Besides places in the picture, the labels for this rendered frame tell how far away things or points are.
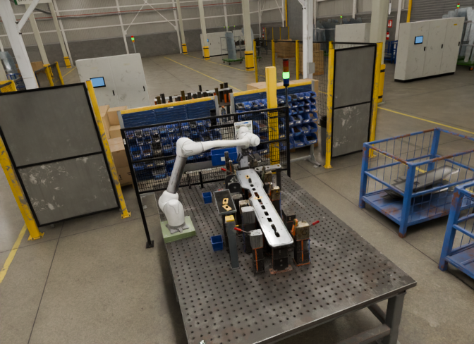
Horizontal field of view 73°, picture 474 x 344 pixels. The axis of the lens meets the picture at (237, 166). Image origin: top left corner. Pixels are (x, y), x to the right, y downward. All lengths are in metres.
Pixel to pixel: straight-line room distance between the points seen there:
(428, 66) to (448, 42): 1.07
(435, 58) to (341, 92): 8.89
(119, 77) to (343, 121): 6.00
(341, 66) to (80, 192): 4.36
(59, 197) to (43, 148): 0.71
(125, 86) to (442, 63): 11.23
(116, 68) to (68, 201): 5.05
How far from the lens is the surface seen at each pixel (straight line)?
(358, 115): 6.03
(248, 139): 3.00
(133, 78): 9.36
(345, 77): 5.66
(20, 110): 4.74
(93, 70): 9.37
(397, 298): 2.77
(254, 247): 2.45
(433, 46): 14.11
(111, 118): 7.35
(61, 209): 5.14
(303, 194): 3.62
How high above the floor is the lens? 2.46
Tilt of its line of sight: 24 degrees down
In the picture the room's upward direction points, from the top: 6 degrees counter-clockwise
